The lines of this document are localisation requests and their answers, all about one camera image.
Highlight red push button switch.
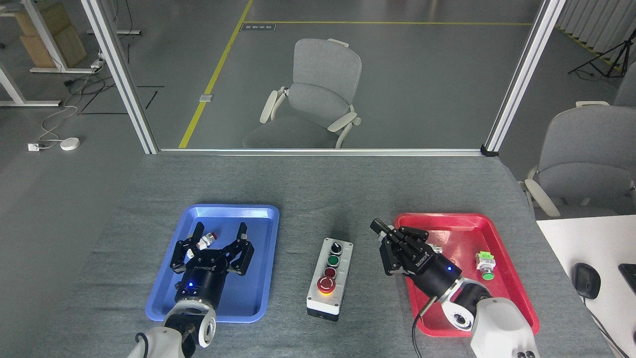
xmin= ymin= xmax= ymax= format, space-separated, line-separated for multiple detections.
xmin=186 ymin=231 xmax=219 ymax=260

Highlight red plastic tray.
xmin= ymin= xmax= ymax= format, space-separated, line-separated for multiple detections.
xmin=394 ymin=213 xmax=540 ymax=338

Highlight white desk leg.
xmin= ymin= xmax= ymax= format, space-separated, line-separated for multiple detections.
xmin=20 ymin=0 xmax=96 ymax=74
xmin=0 ymin=62 xmax=61 ymax=107

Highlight black tripod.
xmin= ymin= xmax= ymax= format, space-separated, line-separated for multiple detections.
xmin=569 ymin=27 xmax=636 ymax=79

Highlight white floor cable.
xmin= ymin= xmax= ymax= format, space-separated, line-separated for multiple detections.
xmin=39 ymin=102 xmax=80 ymax=148

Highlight green push button switch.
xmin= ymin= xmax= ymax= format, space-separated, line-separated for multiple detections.
xmin=476 ymin=252 xmax=496 ymax=280

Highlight silver aluminium frame crossbar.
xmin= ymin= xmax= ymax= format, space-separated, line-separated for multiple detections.
xmin=158 ymin=148 xmax=485 ymax=157

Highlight grey four-button control box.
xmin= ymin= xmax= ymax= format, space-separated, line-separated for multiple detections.
xmin=306 ymin=237 xmax=354 ymax=322

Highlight black computer mouse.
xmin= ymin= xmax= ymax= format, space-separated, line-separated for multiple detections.
xmin=572 ymin=263 xmax=601 ymax=300

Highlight blue plastic tray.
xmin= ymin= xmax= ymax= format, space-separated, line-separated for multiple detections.
xmin=145 ymin=204 xmax=280 ymax=324

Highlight cardboard box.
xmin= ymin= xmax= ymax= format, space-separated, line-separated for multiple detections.
xmin=20 ymin=26 xmax=87 ymax=69
xmin=14 ymin=2 xmax=72 ymax=36

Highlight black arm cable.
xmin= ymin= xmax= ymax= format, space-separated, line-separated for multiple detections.
xmin=411 ymin=295 xmax=441 ymax=358

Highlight black mouse cable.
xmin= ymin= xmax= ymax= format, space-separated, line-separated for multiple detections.
xmin=583 ymin=297 xmax=631 ymax=358

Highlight grey office chair backrest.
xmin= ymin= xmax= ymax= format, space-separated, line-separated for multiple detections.
xmin=612 ymin=62 xmax=636 ymax=107

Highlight white side table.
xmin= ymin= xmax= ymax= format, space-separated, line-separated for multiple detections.
xmin=537 ymin=215 xmax=636 ymax=358

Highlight white ribbed partition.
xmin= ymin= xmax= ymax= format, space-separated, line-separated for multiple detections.
xmin=556 ymin=0 xmax=636 ymax=56

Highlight black keyboard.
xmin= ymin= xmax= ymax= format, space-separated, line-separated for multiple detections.
xmin=618 ymin=264 xmax=636 ymax=294

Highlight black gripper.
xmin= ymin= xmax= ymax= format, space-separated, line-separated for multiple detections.
xmin=170 ymin=222 xmax=255 ymax=310
xmin=370 ymin=218 xmax=464 ymax=300

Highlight silver aluminium frame post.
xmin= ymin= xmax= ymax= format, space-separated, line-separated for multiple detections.
xmin=481 ymin=0 xmax=567 ymax=157
xmin=81 ymin=0 xmax=159 ymax=155

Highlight grey office chair white armrests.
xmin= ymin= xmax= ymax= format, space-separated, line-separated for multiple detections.
xmin=519 ymin=101 xmax=636 ymax=219
xmin=242 ymin=38 xmax=362 ymax=149

